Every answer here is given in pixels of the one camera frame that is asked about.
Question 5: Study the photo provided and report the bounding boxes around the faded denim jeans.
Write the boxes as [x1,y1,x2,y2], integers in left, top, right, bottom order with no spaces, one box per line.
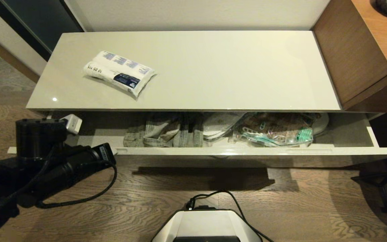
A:
[123,113,204,148]

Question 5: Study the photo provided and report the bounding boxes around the dark door panel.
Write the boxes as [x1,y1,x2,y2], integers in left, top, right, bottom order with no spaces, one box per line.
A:
[0,0,86,62]

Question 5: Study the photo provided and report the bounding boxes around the brown and green snack bag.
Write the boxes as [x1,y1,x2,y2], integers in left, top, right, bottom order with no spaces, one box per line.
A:
[232,113,315,148]

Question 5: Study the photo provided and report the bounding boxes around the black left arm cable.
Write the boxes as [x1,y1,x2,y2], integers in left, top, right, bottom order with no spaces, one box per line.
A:
[36,161,118,209]

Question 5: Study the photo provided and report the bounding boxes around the brown wooden side cabinet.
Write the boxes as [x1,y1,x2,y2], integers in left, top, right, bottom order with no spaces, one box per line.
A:
[313,0,387,115]

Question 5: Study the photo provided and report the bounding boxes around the beige glossy cabinet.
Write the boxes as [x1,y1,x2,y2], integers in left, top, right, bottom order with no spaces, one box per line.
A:
[26,30,385,168]

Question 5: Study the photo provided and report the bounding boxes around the white tissue pack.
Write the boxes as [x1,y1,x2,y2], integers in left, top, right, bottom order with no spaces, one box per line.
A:
[83,50,157,99]

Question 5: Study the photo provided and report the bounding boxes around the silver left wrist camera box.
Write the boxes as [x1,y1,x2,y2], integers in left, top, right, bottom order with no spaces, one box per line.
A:
[60,114,83,135]

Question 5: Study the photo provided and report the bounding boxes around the bagged white slippers, brown sticker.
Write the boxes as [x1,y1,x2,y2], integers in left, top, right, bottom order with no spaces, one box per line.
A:
[309,113,330,137]

